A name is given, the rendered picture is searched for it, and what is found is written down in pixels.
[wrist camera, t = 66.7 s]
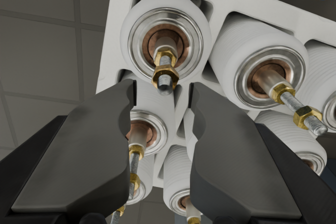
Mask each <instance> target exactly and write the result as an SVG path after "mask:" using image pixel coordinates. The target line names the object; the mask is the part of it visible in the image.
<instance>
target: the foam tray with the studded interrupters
mask: <svg viewBox="0 0 336 224"><path fill-rule="evenodd" d="M140 1H141V0H110V1H109V8H108V14H107V21H106V28H105V34H104V41H103V48H102V54H101V61H100V70H99V76H98V81H97V88H96V94H97V93H99V92H101V91H103V90H105V89H107V88H109V87H111V86H113V85H115V84H117V83H119V82H121V80H122V77H123V75H124V73H125V71H126V69H127V70H130V71H131V69H130V68H129V67H128V65H127V64H126V62H125V60H124V58H123V55H122V52H121V47H120V32H121V27H122V24H123V21H124V19H125V17H126V16H127V14H128V13H129V11H130V10H131V9H132V8H133V7H134V6H135V5H136V4H137V3H138V2H140ZM190 1H192V2H193V3H194V4H195V5H196V6H197V7H198V8H199V9H200V10H201V11H202V13H203V14H204V16H205V17H206V19H207V21H208V24H209V27H210V31H211V49H210V53H211V51H212V49H213V46H214V44H215V42H216V39H217V37H218V35H219V32H220V30H221V28H222V25H223V23H224V21H225V18H226V16H227V15H228V14H229V13H230V12H233V11H236V12H239V13H242V14H245V15H247V16H249V17H251V18H254V19H256V20H258V21H260V22H262V23H265V24H267V25H269V26H271V27H274V28H276V29H278V30H280V31H282V32H284V33H287V34H289V35H291V36H293V37H295V38H297V39H298V40H299V41H300V42H301V43H302V44H303V45H304V44H305V43H306V42H307V41H309V40H312V39H314V40H316V41H319V42H321V43H323V44H326V45H328V46H331V47H333V48H336V22H335V21H332V20H329V19H327V18H324V17H321V16H319V15H316V14H314V13H311V12H308V11H306V10H303V9H300V8H298V7H295V6H292V5H290V4H287V3H284V2H282V1H279V0H190ZM210 53H209V56H210ZM209 56H208V57H209ZM194 82H200V83H202V84H204V85H206V86H207V87H209V88H210V89H212V90H214V91H215V92H217V93H218V94H220V95H222V96H223V97H227V96H226V94H225V92H224V90H223V88H222V86H221V85H220V83H219V81H218V79H217V77H216V75H215V73H214V71H213V69H212V67H211V65H210V63H209V61H208V59H207V61H206V63H205V64H204V66H203V67H202V69H201V70H200V71H199V72H198V73H197V74H196V75H195V76H194V77H192V78H191V79H189V80H187V81H185V82H183V83H180V84H177V85H176V87H175V89H174V90H173V95H174V111H175V127H176V129H175V135H174V138H173V140H172V142H171V143H170V144H169V145H168V146H167V147H166V148H165V149H164V150H162V151H160V152H159V153H156V154H154V169H153V183H152V186H154V187H160V188H164V160H165V158H166V156H167V153H168V151H169V149H170V147H171V146H172V145H180V146H184V147H186V146H187V144H186V136H185V128H184V119H183V116H184V114H185V111H186V109H187V107H188V104H189V86H190V83H194ZM270 110H273V111H277V112H280V113H284V114H287V115H291V116H294V113H293V112H292V111H291V110H290V109H289V108H288V107H287V106H286V105H285V104H281V105H279V106H277V107H275V108H271V109H270Z"/></svg>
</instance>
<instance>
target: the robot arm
mask: <svg viewBox="0 0 336 224"><path fill-rule="evenodd" d="M134 106H137V81H136V80H133V79H130V78H127V79H125V80H123V81H121V82H119V83H117V84H115V85H113V86H111V87H109V88H107V89H105V90H103V91H101V92H99V93H97V94H95V95H93V96H92V97H90V98H88V99H87V100H85V101H84V102H82V103H81V104H80V105H78V106H77V107H76V108H74V109H73V110H72V111H71V112H70V113H69V114H68V115H58V116H56V117H55V118H54V119H53V120H51V121H50V122H49V123H48V124H46V125H45V126H44V127H43V128H41V129H40V130H39V131H38V132H36V133H35V134H34V135H32V136H31V137H30V138H29V139H27V140H26V141H25V142H24V143H22V144H21V145H20V146H19V147H17V148H16V149H15V150H14V151H12V152H11V153H10V154H8V155H7V156H6V157H5V158H3V159H2V160H1V161H0V224H107V222H106V219H105V218H106V217H108V216H109V215H111V214H112V213H113V212H115V211H116V210H118V209H119V208H121V207H122V206H123V205H124V204H125V203H126V202H127V201H128V199H129V195H130V176H131V173H130V156H129V142H128V140H127V139H126V138H125V136H126V135H127V134H128V132H129V131H130V130H131V114H130V111H131V110H132V108H133V107H134ZM188 108H189V109H191V111H192V112H193V113H194V120H193V127H192V133H193V134H194V135H195V137H196V138H197V140H198V141H197V142H196V144H195V147H194V153H193V159H192V165H191V171H190V193H189V197H190V201H191V203H192V205H193V206H194V207H195V208H196V209H198V210H199V211H200V212H201V213H203V214H204V215H205V216H206V217H208V218H209V219H210V220H211V221H213V224H336V193H335V192H334V191H333V190H332V189H331V188H330V187H329V185H328V184H327V183H326V182H325V181H324V180H323V179H322V178H321V177H320V176H319V175H318V174H316V173H315V172H314V171H313V170H312V169H311V168H310V167H309V166H308V165H307V164H306V163H305V162H304V161H303V160H302V159H301V158H300V157H298V156H297V155H296V154H295V153H294V152H293V151H292V150H291V149H290V148H289V147H288V146H287V145H286V144H285V143H284V142H283V141H282V140H280V139H279V138H278V137H277V136H276V135H275V134H274V133H273V132H272V131H271V130H270V129H269V128H268V127H267V126H266V125H265V124H263V123H255V122H254V121H253V120H252V119H251V118H250V117H249V116H248V115H247V114H246V113H245V112H244V111H243V110H242V109H241V108H239V107H238V106H237V105H235V104H234V103H233V102H231V101H230V100H228V99H227V98H225V97H224V96H222V95H220V94H219V93H217V92H216V91H214V90H212V89H211V88H209V87H208V86H206V85H204V84H203V83H201V82H191V83H190V84H189V90H188Z"/></svg>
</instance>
